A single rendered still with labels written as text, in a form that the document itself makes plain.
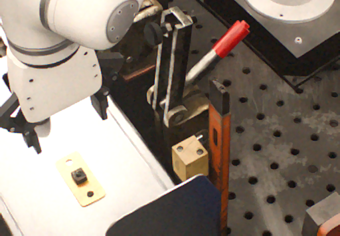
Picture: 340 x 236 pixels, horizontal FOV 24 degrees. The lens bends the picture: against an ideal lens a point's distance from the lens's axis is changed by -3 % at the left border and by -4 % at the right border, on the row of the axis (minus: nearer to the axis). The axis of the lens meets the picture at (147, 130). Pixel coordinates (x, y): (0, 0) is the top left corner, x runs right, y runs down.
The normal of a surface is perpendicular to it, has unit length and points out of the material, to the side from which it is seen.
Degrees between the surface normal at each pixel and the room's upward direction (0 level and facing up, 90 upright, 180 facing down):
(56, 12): 63
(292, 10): 2
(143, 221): 90
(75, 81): 92
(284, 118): 0
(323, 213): 0
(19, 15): 92
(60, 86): 92
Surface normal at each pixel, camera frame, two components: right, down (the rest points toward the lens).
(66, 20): -0.54, 0.44
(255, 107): -0.07, -0.58
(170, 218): 0.51, 0.68
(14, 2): -0.41, 0.73
